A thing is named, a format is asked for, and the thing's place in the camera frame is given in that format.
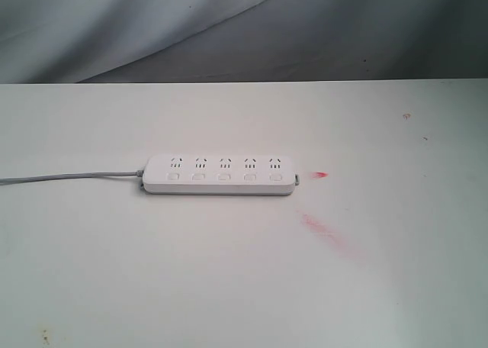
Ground white five-outlet power strip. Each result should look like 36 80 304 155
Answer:
142 154 300 195

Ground grey power cord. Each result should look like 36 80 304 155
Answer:
0 168 145 185

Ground grey backdrop cloth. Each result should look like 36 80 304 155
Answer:
1 0 487 83

